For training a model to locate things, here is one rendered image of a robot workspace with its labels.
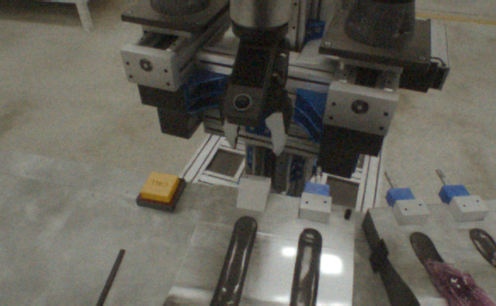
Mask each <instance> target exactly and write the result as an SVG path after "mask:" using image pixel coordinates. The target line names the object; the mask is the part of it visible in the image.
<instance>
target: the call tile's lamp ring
mask: <svg viewBox="0 0 496 306"><path fill-rule="evenodd" d="M179 180H180V183H179V185H178V188H177V190H176V191H175V193H174V195H173V197H172V199H171V201H170V203H168V202H164V201H154V200H149V199H145V198H140V197H141V196H142V194H141V191H140V192H139V194H138V196H137V197H136V199H135V200H137V201H147V202H151V203H157V204H162V205H166V206H172V204H173V202H174V201H175V199H176V197H177V195H178V193H179V191H180V187H181V185H182V184H183V182H184V180H185V179H184V178H180V177H179Z"/></svg>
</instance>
